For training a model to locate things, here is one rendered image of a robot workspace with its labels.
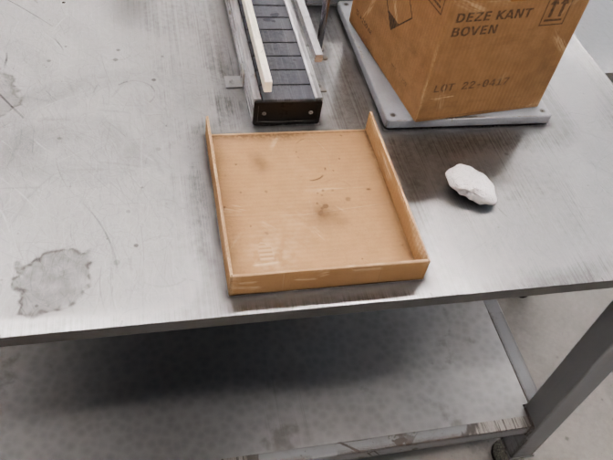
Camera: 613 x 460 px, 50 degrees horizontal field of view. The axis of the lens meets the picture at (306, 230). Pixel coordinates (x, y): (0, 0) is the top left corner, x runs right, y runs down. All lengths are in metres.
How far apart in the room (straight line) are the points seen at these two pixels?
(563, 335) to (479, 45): 1.17
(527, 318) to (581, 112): 0.88
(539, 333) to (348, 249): 1.19
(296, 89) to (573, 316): 1.29
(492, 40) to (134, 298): 0.63
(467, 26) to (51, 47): 0.68
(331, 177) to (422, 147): 0.18
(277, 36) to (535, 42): 0.42
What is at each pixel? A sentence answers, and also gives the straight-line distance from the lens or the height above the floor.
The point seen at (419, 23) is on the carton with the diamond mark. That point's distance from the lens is 1.06.
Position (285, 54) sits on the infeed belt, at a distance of 1.13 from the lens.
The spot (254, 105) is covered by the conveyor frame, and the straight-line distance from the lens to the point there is 1.04.
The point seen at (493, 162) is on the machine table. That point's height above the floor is 0.83.
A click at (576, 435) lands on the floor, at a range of 1.89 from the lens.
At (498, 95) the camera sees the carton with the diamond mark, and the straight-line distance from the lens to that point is 1.15.
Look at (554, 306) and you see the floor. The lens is 2.10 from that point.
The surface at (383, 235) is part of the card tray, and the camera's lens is 0.93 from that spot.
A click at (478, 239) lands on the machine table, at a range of 0.98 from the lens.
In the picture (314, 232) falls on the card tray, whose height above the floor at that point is 0.83.
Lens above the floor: 1.51
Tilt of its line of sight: 48 degrees down
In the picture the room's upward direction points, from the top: 11 degrees clockwise
